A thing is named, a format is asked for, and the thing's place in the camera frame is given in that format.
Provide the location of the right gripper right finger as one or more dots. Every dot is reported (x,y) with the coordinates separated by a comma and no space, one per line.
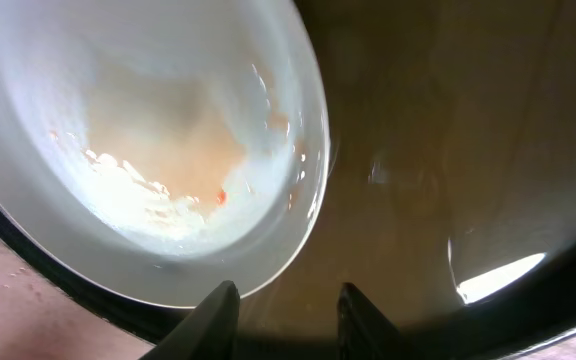
(363,331)

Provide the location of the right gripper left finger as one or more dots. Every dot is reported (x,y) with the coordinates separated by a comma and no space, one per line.
(207,333)

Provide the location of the white plate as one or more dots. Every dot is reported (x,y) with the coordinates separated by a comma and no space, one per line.
(159,148)

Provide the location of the round black tray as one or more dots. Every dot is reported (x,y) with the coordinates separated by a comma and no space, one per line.
(450,200)

